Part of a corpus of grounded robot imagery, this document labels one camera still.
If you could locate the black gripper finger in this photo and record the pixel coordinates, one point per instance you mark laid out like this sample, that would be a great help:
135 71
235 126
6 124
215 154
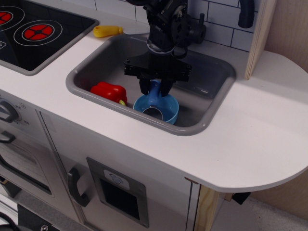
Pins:
166 85
144 84

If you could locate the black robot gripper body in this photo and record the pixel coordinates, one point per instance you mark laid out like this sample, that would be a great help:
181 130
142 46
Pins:
151 66

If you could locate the blue handled metal measuring spoon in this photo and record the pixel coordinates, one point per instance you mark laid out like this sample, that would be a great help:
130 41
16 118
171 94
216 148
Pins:
153 97

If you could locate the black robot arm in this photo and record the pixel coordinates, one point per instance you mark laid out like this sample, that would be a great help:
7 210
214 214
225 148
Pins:
168 28

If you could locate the light blue plastic bowl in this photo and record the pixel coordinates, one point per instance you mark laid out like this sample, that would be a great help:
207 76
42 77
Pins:
168 105

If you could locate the grey toy sink basin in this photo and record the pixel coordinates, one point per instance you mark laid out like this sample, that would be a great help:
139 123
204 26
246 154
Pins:
199 98

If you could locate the red toy bell pepper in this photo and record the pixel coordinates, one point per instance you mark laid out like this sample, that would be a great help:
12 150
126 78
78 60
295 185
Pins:
115 93

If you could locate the dark grey toy faucet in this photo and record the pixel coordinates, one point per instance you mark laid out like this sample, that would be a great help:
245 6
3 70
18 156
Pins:
228 22

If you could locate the grey toy ice dispenser panel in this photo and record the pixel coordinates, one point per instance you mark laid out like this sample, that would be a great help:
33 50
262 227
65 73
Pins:
120 192

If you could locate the black toy stovetop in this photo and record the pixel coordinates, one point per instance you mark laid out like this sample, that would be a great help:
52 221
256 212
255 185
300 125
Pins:
33 35

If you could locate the grey oven knob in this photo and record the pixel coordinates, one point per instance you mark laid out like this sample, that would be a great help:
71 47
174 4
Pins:
7 112

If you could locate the light wood side post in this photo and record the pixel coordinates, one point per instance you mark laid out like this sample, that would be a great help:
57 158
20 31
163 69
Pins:
262 27

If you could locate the dark grey cabinet door handle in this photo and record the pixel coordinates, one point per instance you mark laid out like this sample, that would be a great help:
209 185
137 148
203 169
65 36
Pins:
73 177

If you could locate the grey oven door handle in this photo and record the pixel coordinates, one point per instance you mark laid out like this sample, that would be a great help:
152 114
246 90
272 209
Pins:
6 137

